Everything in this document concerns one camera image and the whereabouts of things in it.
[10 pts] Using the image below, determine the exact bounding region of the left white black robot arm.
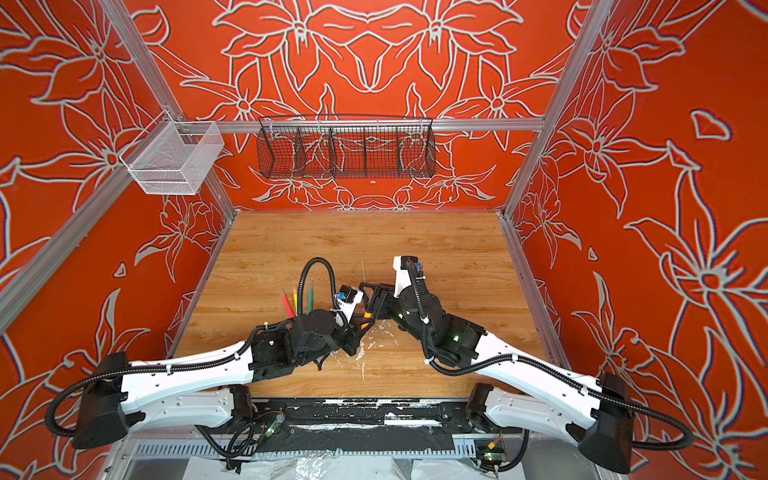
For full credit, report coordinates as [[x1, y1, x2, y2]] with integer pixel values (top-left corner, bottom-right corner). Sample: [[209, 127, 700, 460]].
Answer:
[[72, 310, 373, 450]]

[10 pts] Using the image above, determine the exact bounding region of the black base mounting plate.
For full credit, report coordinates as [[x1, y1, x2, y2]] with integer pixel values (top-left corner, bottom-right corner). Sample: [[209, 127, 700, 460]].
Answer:
[[202, 397, 523, 454]]

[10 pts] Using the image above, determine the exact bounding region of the white slotted cable duct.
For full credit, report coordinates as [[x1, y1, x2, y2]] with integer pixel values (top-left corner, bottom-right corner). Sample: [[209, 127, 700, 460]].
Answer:
[[126, 439, 477, 461]]

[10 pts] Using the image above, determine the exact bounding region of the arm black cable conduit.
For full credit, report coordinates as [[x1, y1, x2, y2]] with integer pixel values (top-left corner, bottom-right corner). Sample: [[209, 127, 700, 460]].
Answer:
[[43, 257, 337, 439], [407, 260, 696, 452]]

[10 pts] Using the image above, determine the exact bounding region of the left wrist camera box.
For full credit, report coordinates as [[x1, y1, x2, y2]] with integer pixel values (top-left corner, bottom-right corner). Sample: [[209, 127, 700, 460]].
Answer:
[[334, 285, 364, 327]]

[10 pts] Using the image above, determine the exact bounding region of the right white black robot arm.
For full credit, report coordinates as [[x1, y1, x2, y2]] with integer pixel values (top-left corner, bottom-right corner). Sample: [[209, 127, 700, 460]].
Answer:
[[360, 282, 634, 474]]

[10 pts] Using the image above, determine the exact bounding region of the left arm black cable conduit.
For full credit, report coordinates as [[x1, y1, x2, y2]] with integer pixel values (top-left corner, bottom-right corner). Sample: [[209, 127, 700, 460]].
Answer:
[[43, 257, 337, 439]]

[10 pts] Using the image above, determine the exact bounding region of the black wire basket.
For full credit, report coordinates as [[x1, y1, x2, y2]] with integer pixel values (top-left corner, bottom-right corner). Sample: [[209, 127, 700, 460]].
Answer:
[[256, 115, 437, 180]]

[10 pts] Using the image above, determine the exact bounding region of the small green circuit board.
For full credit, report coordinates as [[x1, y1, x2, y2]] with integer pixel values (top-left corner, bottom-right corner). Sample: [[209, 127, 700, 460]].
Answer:
[[476, 441, 511, 474]]

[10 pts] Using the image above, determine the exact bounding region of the white mesh basket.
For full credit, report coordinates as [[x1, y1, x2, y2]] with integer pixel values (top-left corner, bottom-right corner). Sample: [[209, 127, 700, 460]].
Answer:
[[118, 111, 224, 195]]

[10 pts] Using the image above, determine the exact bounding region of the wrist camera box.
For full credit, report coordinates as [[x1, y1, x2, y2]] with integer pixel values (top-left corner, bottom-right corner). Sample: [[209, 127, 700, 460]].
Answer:
[[393, 256, 424, 298], [334, 285, 364, 327]]

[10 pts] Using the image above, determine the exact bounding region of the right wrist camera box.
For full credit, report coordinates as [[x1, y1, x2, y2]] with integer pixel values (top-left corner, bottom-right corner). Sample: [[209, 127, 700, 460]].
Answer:
[[393, 256, 424, 298]]

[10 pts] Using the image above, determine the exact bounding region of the orange marker pen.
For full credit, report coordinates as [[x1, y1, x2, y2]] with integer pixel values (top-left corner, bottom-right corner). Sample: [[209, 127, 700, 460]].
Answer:
[[360, 312, 372, 328]]

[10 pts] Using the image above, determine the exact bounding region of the pink marker pen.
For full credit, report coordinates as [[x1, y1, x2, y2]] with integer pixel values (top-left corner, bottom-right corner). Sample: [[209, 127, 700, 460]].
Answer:
[[280, 291, 295, 318]]

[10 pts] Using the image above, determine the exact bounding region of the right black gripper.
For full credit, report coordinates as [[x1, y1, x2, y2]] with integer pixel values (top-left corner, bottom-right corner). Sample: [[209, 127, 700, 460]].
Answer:
[[357, 280, 436, 349]]

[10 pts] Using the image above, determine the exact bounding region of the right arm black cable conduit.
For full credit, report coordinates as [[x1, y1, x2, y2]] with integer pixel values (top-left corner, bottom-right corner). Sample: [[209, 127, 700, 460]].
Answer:
[[407, 260, 696, 452]]

